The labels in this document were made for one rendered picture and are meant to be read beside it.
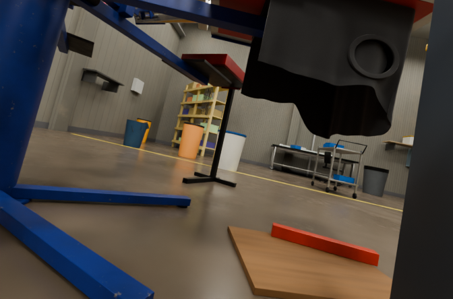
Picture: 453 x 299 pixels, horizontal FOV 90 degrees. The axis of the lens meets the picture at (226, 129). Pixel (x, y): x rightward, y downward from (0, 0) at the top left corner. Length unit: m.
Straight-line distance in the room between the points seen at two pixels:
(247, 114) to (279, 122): 1.25
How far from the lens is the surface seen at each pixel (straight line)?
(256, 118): 8.67
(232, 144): 3.94
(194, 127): 4.71
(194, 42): 10.00
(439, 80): 0.48
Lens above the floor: 0.37
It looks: 5 degrees up
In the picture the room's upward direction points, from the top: 12 degrees clockwise
